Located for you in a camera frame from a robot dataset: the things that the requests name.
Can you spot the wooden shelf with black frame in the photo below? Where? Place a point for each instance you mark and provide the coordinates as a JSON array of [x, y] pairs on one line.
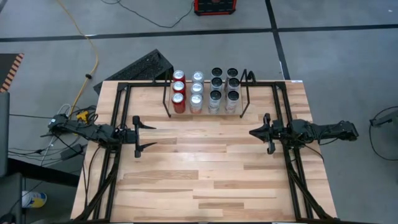
[[166, 105]]

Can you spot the red Coca-Cola can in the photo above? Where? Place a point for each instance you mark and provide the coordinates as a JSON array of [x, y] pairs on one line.
[[178, 87], [178, 102], [178, 74]]

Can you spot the red black equipment case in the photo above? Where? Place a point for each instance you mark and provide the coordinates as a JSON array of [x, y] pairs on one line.
[[214, 6]]

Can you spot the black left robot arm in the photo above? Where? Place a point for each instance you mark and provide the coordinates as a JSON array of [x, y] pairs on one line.
[[90, 130]]

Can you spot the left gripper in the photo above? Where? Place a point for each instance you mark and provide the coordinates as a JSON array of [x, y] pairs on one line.
[[127, 136]]

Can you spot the white red-band Celsius can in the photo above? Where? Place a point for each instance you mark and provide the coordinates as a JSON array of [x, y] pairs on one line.
[[232, 101], [234, 84]]

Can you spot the raspberry lime Spindrift can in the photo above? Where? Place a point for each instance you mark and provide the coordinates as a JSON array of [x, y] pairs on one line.
[[196, 88]]

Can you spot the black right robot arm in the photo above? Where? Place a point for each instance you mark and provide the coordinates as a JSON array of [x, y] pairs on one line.
[[329, 130]]

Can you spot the white yellow blue container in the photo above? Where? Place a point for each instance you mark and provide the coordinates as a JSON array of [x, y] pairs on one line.
[[34, 199]]

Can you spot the black perforated metal panel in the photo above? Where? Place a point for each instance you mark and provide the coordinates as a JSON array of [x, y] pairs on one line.
[[140, 67]]

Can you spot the black mat with orange stripes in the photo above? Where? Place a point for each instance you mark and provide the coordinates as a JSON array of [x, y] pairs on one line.
[[7, 67]]

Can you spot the white blue Celsius can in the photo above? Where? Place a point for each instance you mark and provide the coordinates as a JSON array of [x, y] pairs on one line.
[[232, 72], [215, 101]]

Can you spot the black aluminium table frame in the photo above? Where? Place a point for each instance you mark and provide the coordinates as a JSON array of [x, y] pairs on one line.
[[291, 174]]

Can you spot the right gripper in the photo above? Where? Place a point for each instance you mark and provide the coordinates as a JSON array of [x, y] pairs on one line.
[[281, 132]]

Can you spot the grey cabinet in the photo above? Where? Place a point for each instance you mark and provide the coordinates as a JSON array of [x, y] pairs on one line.
[[3, 133]]

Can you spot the black power adapter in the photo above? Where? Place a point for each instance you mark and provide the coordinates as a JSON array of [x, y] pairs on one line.
[[72, 153]]

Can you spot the grey stand leg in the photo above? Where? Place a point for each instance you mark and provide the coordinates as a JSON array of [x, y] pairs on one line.
[[385, 119]]

